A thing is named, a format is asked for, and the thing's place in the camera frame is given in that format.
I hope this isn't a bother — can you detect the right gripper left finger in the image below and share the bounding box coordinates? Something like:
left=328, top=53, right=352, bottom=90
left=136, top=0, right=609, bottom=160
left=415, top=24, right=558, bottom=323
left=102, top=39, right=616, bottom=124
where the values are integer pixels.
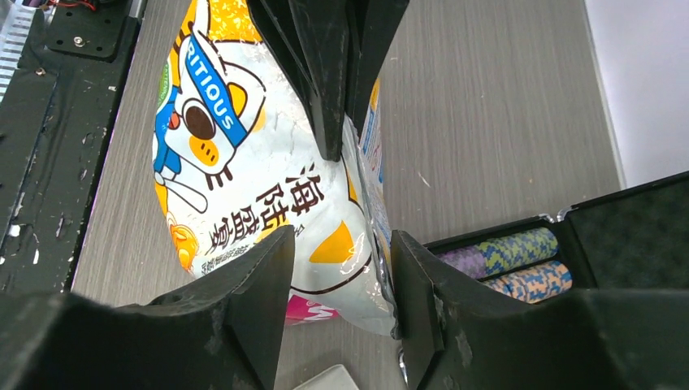
left=1, top=226, right=295, bottom=389

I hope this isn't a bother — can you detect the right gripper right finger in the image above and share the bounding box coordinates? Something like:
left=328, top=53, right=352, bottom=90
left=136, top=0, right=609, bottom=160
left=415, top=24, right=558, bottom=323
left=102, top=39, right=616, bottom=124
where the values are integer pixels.
left=391, top=231, right=688, bottom=389

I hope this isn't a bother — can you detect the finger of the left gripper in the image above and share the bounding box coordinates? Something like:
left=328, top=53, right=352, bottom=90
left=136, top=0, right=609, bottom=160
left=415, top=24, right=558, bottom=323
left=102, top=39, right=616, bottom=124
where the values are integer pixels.
left=344, top=0, right=410, bottom=125
left=247, top=1, right=349, bottom=162

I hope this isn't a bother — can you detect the metal food scoop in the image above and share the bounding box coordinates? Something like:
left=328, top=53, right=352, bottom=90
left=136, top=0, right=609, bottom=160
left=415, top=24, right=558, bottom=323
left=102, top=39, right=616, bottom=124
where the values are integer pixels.
left=294, top=364, right=359, bottom=390

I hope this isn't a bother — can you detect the pet food bag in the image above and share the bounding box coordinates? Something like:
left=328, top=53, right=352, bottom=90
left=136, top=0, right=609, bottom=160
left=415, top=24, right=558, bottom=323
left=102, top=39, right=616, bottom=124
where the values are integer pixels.
left=152, top=1, right=397, bottom=336

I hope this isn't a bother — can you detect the black poker chip case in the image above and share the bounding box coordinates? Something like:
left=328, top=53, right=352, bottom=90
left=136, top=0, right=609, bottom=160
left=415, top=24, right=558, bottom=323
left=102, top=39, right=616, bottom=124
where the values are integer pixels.
left=428, top=173, right=688, bottom=304

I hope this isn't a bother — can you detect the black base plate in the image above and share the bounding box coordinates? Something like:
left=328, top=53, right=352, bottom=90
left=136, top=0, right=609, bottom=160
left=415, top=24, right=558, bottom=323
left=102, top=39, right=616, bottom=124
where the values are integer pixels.
left=1, top=1, right=144, bottom=293

